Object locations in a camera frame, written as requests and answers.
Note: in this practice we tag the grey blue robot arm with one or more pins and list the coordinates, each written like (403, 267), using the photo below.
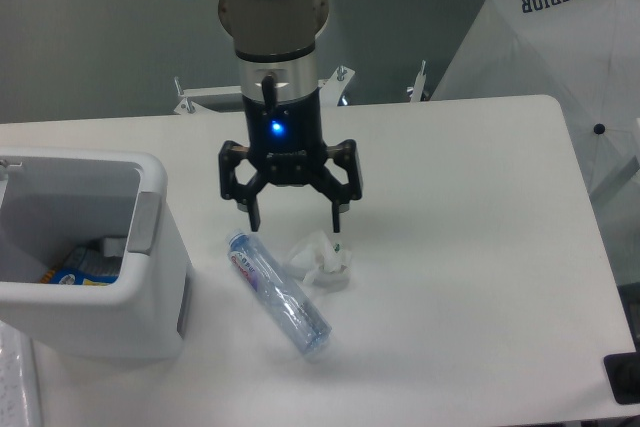
(274, 42)

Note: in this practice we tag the white tissue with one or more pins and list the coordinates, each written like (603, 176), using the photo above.
(320, 260)

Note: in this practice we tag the blue yellow snack wrapper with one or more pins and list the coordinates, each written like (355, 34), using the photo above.
(85, 267)

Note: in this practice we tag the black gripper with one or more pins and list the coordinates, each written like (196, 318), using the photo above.
(286, 146)

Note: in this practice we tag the white Superior umbrella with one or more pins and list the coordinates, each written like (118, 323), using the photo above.
(585, 54)

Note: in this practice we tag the white trash can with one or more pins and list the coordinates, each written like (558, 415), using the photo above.
(54, 200)

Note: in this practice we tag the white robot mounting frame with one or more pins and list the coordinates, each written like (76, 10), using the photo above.
(279, 84)

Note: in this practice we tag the clear plastic water bottle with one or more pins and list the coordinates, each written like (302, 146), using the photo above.
(284, 300)

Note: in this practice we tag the black device at table edge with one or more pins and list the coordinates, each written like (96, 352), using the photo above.
(623, 374)

